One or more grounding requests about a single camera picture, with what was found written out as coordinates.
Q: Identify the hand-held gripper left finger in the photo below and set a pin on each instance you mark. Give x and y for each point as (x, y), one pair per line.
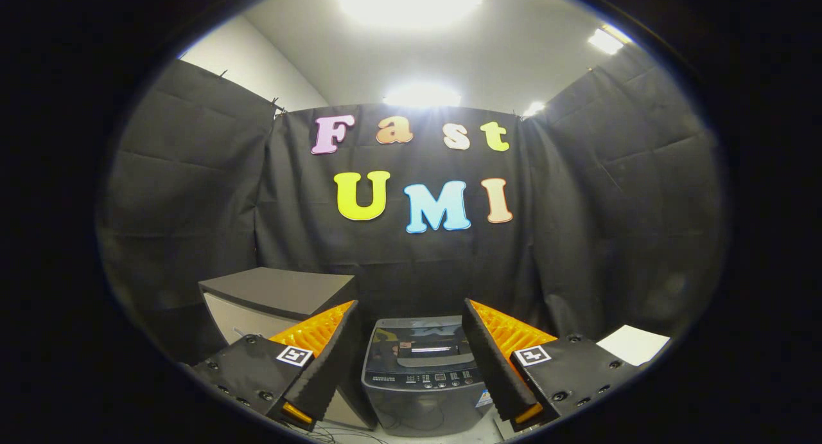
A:
(321, 367)

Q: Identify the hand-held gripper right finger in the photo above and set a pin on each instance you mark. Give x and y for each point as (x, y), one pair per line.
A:
(494, 360)

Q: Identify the grey washing machine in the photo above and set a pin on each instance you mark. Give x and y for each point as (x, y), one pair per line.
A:
(417, 405)

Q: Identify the beige cabinet with dark top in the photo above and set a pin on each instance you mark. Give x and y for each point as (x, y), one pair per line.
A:
(276, 290)

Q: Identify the black backdrop cloth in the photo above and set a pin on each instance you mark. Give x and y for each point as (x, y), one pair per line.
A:
(385, 251)

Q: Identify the white paper sheet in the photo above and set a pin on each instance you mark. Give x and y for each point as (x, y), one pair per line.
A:
(632, 344)

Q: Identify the small ceiling light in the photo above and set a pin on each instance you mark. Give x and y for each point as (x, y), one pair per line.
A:
(534, 108)

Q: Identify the narrow ceiling light panel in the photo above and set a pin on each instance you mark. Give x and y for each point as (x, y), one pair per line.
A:
(607, 40)

